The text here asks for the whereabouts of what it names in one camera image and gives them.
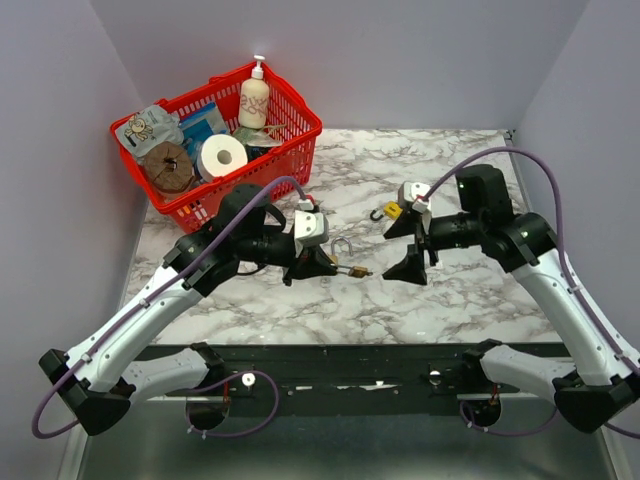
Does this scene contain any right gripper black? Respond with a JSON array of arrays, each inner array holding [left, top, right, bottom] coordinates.
[[382, 209, 485, 286]]

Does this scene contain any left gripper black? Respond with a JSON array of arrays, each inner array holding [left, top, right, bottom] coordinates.
[[237, 230, 339, 287]]

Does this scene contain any large brass padlock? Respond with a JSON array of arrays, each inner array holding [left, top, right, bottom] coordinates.
[[329, 236, 354, 265]]

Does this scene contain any small brass padlock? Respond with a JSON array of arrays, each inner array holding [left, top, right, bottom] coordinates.
[[336, 265, 372, 278]]

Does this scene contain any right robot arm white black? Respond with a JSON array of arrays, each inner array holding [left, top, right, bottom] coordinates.
[[383, 164, 639, 433]]

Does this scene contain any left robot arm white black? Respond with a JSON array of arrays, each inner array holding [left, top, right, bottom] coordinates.
[[39, 178, 337, 436]]

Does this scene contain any yellow padlock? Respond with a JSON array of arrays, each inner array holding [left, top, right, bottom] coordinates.
[[369, 201, 403, 222]]

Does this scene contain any white toilet paper roll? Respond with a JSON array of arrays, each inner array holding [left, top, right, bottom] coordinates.
[[196, 134, 248, 182]]

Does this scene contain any green patterned packet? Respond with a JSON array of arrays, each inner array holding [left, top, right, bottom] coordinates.
[[232, 124, 285, 148]]

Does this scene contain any red plastic basket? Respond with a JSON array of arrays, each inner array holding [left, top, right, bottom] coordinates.
[[118, 63, 322, 233]]

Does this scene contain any brown tape roll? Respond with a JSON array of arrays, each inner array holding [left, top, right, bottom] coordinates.
[[142, 141, 195, 197]]

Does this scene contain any cream lotion pump bottle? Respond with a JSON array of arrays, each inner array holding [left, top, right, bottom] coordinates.
[[238, 55, 270, 129]]

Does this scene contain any blue plastic package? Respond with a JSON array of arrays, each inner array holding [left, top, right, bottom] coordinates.
[[179, 102, 230, 145]]

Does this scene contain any grey cartoon pouch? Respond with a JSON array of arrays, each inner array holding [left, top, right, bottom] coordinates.
[[115, 105, 184, 158]]

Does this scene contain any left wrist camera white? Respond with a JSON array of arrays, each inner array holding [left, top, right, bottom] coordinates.
[[293, 196, 329, 253]]

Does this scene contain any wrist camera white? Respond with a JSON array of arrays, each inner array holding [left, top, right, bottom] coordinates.
[[293, 196, 329, 253], [398, 181, 432, 231]]

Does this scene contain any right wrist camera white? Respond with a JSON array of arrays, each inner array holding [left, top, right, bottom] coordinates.
[[398, 181, 432, 231]]

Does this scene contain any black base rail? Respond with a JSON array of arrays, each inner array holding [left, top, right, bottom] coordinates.
[[144, 339, 521, 416]]

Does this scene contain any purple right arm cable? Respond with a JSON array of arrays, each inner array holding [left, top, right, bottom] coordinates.
[[424, 146, 640, 440]]

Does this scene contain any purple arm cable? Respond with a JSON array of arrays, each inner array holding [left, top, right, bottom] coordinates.
[[31, 175, 309, 440], [424, 146, 640, 440]]

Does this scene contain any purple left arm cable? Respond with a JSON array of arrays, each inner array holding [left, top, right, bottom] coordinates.
[[31, 175, 309, 440]]

